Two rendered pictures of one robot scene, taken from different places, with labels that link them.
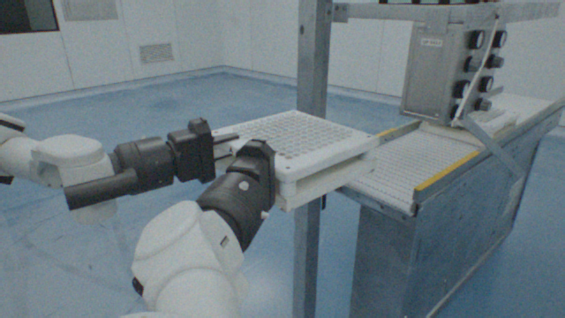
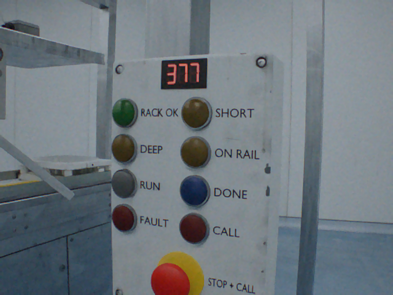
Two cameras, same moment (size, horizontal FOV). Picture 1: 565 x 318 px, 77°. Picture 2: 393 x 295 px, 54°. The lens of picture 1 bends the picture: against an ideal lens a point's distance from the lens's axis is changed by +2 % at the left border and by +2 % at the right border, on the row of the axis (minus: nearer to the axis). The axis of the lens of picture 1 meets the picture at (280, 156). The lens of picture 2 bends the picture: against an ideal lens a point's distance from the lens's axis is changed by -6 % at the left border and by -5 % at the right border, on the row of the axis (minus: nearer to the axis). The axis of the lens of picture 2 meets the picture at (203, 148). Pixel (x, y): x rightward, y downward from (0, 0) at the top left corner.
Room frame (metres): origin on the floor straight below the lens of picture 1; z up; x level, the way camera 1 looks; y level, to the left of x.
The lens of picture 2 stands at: (-0.25, -0.55, 1.01)
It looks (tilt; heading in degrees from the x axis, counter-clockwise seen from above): 3 degrees down; 335
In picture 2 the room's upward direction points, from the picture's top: 1 degrees clockwise
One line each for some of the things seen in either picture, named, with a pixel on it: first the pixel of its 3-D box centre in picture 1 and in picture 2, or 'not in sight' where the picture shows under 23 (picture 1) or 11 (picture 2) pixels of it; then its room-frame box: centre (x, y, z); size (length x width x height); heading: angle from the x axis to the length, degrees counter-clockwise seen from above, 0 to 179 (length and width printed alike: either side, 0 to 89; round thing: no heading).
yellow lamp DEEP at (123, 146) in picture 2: not in sight; (123, 148); (0.15, -0.65, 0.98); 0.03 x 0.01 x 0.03; 41
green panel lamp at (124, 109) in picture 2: not in sight; (123, 112); (0.15, -0.65, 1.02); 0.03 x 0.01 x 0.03; 41
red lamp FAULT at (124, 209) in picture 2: not in sight; (123, 218); (0.15, -0.65, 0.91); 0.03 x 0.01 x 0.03; 41
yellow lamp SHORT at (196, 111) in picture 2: not in sight; (195, 112); (0.09, -0.70, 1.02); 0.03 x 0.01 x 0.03; 41
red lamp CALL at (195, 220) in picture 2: not in sight; (193, 228); (0.09, -0.70, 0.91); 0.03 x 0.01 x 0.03; 41
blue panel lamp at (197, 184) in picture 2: not in sight; (193, 191); (0.09, -0.70, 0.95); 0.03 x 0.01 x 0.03; 41
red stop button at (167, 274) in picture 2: not in sight; (176, 278); (0.10, -0.69, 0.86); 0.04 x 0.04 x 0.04; 41
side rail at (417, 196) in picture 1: (514, 132); (104, 175); (1.17, -0.82, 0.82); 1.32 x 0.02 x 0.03; 131
